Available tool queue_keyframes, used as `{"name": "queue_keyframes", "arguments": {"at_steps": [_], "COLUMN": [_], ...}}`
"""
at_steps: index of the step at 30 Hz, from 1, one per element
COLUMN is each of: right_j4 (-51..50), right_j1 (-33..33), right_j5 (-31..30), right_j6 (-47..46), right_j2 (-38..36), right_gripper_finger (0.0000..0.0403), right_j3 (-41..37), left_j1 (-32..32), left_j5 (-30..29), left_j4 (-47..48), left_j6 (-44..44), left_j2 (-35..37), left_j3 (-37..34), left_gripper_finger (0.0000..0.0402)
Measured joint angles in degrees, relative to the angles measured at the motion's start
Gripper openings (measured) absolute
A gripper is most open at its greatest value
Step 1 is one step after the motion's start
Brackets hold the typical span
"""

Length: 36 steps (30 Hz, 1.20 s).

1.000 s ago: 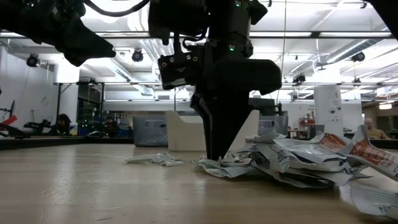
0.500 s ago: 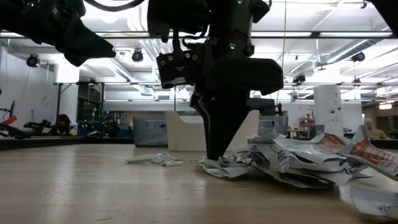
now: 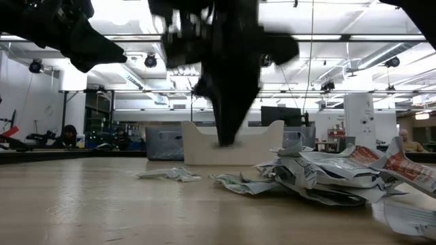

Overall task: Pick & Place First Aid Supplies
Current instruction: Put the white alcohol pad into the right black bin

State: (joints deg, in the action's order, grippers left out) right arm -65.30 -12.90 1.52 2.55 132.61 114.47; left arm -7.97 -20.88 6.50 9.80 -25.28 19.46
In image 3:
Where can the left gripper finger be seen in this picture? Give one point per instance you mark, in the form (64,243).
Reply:
(92,47)
(83,67)

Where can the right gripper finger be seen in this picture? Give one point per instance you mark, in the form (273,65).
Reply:
(214,85)
(238,102)

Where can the black background robot arm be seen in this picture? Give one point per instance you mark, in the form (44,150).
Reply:
(37,137)

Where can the black background monitor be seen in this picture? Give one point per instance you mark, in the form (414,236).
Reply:
(279,115)

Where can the LED light bar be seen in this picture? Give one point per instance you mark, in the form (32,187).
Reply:
(388,37)
(316,37)
(136,37)

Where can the black ceiling spotlight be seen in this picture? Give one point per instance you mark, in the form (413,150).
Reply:
(36,66)
(392,62)
(150,60)
(327,86)

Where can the white plastic bin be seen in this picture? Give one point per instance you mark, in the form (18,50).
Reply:
(265,146)

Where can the dark translucent plastic bin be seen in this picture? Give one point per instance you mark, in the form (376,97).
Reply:
(163,143)
(299,136)

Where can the person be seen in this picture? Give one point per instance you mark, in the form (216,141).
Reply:
(68,136)
(122,137)
(410,144)

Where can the white background bottle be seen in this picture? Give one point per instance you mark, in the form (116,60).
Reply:
(81,140)

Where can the black background machine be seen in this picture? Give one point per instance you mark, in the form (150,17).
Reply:
(100,143)

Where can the red background object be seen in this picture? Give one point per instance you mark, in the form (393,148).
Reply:
(12,131)

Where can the narrow green-print packet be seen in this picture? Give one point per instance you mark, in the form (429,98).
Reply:
(170,173)

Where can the red white shelf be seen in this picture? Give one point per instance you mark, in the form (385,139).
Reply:
(335,136)

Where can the white square column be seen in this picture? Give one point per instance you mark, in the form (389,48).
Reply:
(357,115)

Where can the white packet orange corner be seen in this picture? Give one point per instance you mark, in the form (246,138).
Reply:
(364,154)

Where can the white packet small logo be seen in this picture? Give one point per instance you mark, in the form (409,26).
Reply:
(408,219)

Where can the black rectangular rig frame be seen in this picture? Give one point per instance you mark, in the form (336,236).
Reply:
(191,109)

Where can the tall black rig frame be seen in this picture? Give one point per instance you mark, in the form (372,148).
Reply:
(64,109)

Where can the black aluminium table frame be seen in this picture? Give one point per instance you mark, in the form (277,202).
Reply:
(51,156)

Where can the glowing wall lamp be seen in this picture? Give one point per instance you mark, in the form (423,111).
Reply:
(422,116)

